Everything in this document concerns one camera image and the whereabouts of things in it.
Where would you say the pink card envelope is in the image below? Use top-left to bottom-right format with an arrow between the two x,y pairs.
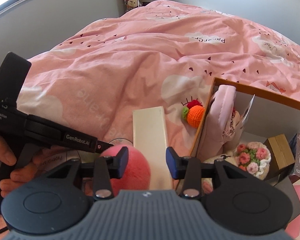
286,185 -> 300,239

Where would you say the crochet orange fruit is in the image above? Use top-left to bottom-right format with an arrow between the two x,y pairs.
181,99 -> 205,128

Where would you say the person left hand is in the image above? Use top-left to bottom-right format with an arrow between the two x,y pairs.
0,130 -> 96,227

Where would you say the pink fluffy pompom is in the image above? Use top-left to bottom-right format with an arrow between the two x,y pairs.
101,144 -> 151,196

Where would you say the white cream tube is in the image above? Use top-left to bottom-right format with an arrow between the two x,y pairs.
240,95 -> 255,129

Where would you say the white long box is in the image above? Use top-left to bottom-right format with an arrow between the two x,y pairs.
133,106 -> 173,190

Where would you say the crochet bear with flowers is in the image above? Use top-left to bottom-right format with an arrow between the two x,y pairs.
204,141 -> 271,180

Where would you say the photo card box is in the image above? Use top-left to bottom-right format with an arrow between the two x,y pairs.
289,133 -> 300,184

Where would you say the gold gift box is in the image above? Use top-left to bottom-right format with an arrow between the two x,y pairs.
263,134 -> 295,180

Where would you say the pink bed duvet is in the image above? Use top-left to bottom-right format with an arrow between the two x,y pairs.
17,0 -> 300,153

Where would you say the pink pouch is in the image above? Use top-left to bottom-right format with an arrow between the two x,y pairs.
197,85 -> 242,161

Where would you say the black box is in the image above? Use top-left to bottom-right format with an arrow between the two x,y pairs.
274,177 -> 300,222

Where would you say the orange cardboard box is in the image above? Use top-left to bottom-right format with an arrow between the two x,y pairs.
174,76 -> 300,233

